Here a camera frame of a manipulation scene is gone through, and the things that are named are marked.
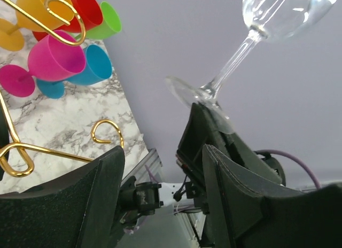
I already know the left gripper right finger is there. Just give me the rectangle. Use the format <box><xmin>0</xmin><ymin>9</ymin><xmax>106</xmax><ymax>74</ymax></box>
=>
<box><xmin>203</xmin><ymin>145</ymin><xmax>341</xmax><ymax>247</ymax></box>

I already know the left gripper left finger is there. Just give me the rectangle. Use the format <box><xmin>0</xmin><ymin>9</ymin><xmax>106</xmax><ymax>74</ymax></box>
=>
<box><xmin>1</xmin><ymin>146</ymin><xmax>125</xmax><ymax>247</ymax></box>

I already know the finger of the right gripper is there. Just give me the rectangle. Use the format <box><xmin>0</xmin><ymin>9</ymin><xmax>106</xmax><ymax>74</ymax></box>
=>
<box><xmin>176</xmin><ymin>103</ymin><xmax>282</xmax><ymax>189</ymax></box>

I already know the blue wine glass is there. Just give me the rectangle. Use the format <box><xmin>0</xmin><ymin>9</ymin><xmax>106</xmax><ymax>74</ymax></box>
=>
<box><xmin>36</xmin><ymin>44</ymin><xmax>112</xmax><ymax>99</ymax></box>

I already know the clear wine glass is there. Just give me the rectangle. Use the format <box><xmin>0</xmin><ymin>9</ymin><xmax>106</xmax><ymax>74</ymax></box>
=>
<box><xmin>166</xmin><ymin>0</ymin><xmax>337</xmax><ymax>134</ymax></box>

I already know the green wine glass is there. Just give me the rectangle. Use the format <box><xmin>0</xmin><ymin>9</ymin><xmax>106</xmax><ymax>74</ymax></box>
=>
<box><xmin>81</xmin><ymin>1</ymin><xmax>122</xmax><ymax>40</ymax></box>

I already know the magenta wine glass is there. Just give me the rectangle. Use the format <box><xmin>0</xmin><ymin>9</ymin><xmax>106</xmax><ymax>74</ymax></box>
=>
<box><xmin>1</xmin><ymin>35</ymin><xmax>86</xmax><ymax>97</ymax></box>

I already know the red wine glass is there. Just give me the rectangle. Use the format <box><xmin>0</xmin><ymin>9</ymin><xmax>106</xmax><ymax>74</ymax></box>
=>
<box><xmin>32</xmin><ymin>0</ymin><xmax>103</xmax><ymax>41</ymax></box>

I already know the orange wine glass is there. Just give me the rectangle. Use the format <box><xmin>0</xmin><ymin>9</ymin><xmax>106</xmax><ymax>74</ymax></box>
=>
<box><xmin>1</xmin><ymin>0</ymin><xmax>74</xmax><ymax>51</ymax></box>

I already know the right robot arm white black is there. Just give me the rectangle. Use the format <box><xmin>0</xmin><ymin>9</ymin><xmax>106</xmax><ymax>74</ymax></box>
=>
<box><xmin>112</xmin><ymin>103</ymin><xmax>286</xmax><ymax>231</ymax></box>

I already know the aluminium frame beam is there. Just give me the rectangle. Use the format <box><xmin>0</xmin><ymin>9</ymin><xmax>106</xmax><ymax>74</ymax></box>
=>
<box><xmin>121</xmin><ymin>149</ymin><xmax>163</xmax><ymax>185</ymax></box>

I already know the gold wire glass rack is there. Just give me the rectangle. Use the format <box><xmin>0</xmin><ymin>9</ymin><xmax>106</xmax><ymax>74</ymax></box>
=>
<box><xmin>0</xmin><ymin>0</ymin><xmax>125</xmax><ymax>178</ymax></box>

